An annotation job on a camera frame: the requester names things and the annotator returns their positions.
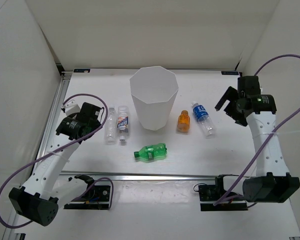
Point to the green plastic bottle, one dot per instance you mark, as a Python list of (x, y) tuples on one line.
[(151, 153)]

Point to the clear bottle blue label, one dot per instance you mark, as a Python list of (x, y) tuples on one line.
[(203, 119)]

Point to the orange plastic bottle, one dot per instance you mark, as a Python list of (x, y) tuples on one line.
[(183, 122)]

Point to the aluminium table rail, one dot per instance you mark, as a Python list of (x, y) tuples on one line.
[(116, 176)]

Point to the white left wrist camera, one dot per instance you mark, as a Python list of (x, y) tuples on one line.
[(70, 107)]

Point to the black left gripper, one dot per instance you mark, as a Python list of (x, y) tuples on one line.
[(96, 124)]

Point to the clear unlabelled plastic bottle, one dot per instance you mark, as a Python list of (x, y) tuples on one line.
[(111, 126)]

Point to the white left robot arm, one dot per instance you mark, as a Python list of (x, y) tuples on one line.
[(38, 199)]

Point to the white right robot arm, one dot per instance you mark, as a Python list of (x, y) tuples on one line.
[(266, 178)]

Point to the white paper bin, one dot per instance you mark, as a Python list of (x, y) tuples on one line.
[(153, 90)]

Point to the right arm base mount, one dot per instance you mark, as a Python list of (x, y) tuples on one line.
[(211, 192)]

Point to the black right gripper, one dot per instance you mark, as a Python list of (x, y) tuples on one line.
[(231, 95)]

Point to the clear bottle white-blue label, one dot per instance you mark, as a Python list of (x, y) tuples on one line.
[(123, 128)]

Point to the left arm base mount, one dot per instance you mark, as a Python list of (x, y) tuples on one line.
[(98, 195)]

